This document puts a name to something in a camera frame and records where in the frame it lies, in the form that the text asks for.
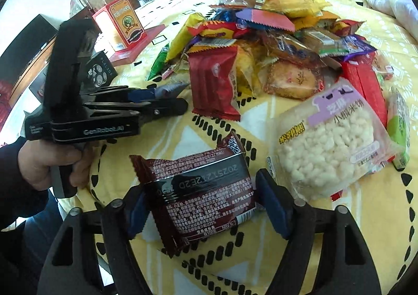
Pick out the dark red snack packet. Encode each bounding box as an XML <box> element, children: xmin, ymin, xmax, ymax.
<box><xmin>129</xmin><ymin>130</ymin><xmax>258</xmax><ymax>258</ymax></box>

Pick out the person's left hand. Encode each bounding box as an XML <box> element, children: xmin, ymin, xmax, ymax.
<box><xmin>18</xmin><ymin>141</ymin><xmax>94</xmax><ymax>189</ymax></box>

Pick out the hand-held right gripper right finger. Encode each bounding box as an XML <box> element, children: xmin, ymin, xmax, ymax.
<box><xmin>255</xmin><ymin>168</ymin><xmax>382</xmax><ymax>295</ymax></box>

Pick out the person's left forearm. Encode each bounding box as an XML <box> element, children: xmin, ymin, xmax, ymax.
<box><xmin>0</xmin><ymin>136</ymin><xmax>62</xmax><ymax>243</ymax></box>

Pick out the flat red box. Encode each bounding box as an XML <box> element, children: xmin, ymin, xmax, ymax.
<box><xmin>108</xmin><ymin>25</ymin><xmax>167</xmax><ymax>60</ymax></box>

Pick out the wooden dresser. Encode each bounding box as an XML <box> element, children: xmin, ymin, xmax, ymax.
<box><xmin>8</xmin><ymin>37</ymin><xmax>57</xmax><ymax>109</ymax></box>

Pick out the red and yellow carton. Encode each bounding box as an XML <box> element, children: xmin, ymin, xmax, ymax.
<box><xmin>92</xmin><ymin>1</ymin><xmax>147</xmax><ymax>52</ymax></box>

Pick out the puffed rice cake packet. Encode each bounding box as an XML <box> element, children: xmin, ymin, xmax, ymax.
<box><xmin>266</xmin><ymin>78</ymin><xmax>404</xmax><ymax>201</ymax></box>

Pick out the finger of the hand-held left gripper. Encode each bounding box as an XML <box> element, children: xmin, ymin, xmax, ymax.
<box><xmin>85</xmin><ymin>101</ymin><xmax>189</xmax><ymax>126</ymax></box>
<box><xmin>98</xmin><ymin>85</ymin><xmax>164</xmax><ymax>103</ymax></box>

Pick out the black shaver box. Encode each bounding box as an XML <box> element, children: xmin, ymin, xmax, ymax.
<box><xmin>80</xmin><ymin>50</ymin><xmax>120</xmax><ymax>90</ymax></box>

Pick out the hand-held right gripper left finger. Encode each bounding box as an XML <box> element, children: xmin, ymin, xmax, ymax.
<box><xmin>41</xmin><ymin>184</ymin><xmax>157</xmax><ymax>295</ymax></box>

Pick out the pile of snack packets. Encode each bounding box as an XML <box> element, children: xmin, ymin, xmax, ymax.
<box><xmin>145</xmin><ymin>0</ymin><xmax>411</xmax><ymax>170</ymax></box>

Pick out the grey blue snack packet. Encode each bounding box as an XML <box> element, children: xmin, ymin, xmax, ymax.
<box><xmin>153</xmin><ymin>82</ymin><xmax>191</xmax><ymax>100</ymax></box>

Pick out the black television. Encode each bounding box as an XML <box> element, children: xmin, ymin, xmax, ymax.
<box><xmin>0</xmin><ymin>14</ymin><xmax>59</xmax><ymax>59</ymax></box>

